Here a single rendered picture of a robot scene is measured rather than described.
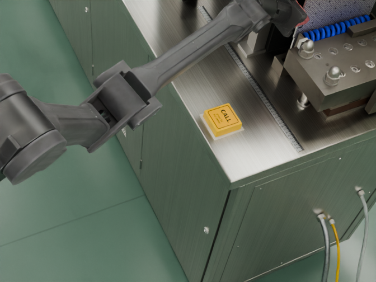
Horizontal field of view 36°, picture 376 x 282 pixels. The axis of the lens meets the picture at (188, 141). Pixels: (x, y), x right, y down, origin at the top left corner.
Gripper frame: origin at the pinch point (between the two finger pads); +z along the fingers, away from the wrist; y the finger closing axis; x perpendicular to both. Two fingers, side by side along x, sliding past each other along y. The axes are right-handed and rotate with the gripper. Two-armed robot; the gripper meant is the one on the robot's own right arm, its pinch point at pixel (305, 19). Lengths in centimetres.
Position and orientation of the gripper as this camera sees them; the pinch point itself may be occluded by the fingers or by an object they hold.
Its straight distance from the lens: 147.8
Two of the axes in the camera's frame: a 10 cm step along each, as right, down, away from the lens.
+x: 5.4, -6.6, -5.3
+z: 7.2, 0.3, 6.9
